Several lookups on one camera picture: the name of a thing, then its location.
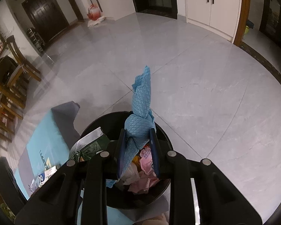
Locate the clear printed snack bag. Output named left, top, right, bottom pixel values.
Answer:
left=28, top=177, right=41, bottom=194

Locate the white blue medicine box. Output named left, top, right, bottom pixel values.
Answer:
left=37, top=166, right=59, bottom=187

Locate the green snack bag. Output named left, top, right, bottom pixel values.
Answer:
left=69, top=127, right=110, bottom=162

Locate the white tissue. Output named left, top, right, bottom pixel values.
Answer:
left=121, top=162, right=140, bottom=185

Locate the orange snack bag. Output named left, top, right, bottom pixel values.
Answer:
left=132, top=155, right=141, bottom=168

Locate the blue quilted cloth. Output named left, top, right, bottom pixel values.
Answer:
left=120, top=66, right=156, bottom=176

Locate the pink plastic package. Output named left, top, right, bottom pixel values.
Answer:
left=128, top=144, right=159, bottom=194

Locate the black trash bin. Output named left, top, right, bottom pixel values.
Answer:
left=81, top=111, right=170, bottom=210

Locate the person's right hand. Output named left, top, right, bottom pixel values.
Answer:
left=136, top=213, right=168, bottom=225

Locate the teal and grey floor mat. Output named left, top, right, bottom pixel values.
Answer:
left=14, top=101, right=168, bottom=224

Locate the wooden chair with cushion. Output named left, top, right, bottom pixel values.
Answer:
left=6, top=35, right=41, bottom=82

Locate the dark wooden door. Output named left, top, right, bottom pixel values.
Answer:
left=22, top=0, right=69, bottom=43

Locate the red and white bag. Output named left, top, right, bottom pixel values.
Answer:
left=87, top=4, right=105, bottom=27

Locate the white cabinet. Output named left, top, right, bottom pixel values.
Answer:
left=185, top=0, right=241, bottom=42

